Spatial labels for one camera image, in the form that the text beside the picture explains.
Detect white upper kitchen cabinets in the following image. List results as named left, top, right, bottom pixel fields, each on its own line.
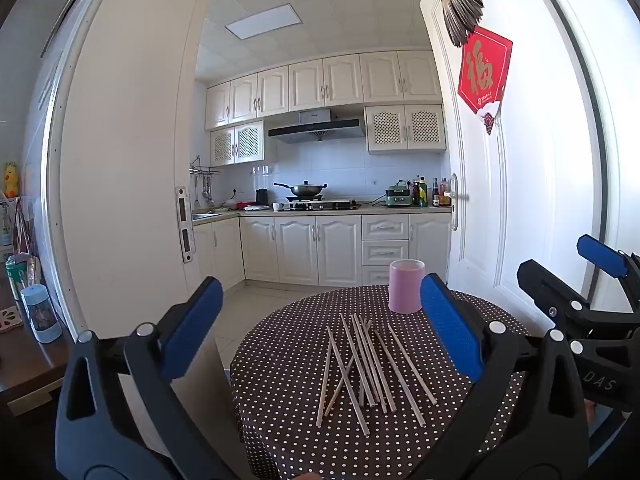
left=205, top=50, right=443, bottom=131

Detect black range hood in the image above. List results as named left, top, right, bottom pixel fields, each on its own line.
left=268, top=108, right=367, bottom=144

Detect white lower kitchen cabinets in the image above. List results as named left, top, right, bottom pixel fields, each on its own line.
left=192, top=212, right=453, bottom=291

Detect metal door lock plate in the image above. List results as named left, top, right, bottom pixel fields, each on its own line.
left=175, top=186, right=195, bottom=264

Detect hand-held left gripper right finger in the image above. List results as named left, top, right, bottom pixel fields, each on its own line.
left=419, top=272, right=591, bottom=480

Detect light blue water bottle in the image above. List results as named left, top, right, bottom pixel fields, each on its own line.
left=20, top=284, right=63, bottom=344

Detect white lattice door cabinet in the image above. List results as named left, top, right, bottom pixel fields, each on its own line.
left=210, top=120, right=278, bottom=167
left=365, top=104, right=447, bottom=155

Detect bunch of wooden chopsticks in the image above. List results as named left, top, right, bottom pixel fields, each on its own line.
left=316, top=313, right=438, bottom=436

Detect pink cup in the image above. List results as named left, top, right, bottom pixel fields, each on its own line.
left=389, top=259, right=426, bottom=314

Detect brown polka dot tablecloth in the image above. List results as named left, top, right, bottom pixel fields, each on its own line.
left=230, top=285, right=531, bottom=480

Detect dark wooden desk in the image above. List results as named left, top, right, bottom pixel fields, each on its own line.
left=0, top=275, right=76, bottom=416

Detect green electric cooker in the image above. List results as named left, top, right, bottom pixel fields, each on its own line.
left=385, top=183, right=413, bottom=208

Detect wall utensil rack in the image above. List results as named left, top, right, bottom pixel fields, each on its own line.
left=189, top=155, right=222, bottom=208

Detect white kitchen cabinets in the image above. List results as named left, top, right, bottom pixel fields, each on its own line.
left=192, top=212, right=453, bottom=291
left=205, top=50, right=443, bottom=131

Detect black gas stove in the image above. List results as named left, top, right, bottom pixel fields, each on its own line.
left=285, top=199, right=361, bottom=211

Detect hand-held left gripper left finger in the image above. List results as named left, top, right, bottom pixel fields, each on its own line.
left=56, top=276, right=251, bottom=480

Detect dark feather fan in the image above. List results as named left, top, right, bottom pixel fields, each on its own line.
left=434, top=0, right=485, bottom=48

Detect silver door handle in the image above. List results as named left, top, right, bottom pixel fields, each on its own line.
left=442, top=173, right=468, bottom=232

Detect flat ceiling light panel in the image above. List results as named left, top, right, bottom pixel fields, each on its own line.
left=225, top=10, right=304, bottom=39

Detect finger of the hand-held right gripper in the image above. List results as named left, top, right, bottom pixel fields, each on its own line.
left=576, top=234, right=640, bottom=306
left=516, top=259, right=640, bottom=343

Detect steel wok with lid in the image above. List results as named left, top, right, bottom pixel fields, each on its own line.
left=273, top=180, right=328, bottom=197

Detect plain white door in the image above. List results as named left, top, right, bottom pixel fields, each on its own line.
left=47, top=0, right=236, bottom=341

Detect red paper door poster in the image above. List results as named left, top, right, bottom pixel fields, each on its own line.
left=457, top=25, right=514, bottom=136

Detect white panelled door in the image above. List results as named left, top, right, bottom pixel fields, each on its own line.
left=419, top=0, right=616, bottom=311

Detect green tumbler cup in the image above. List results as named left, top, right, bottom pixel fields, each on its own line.
left=5, top=255, right=36, bottom=303

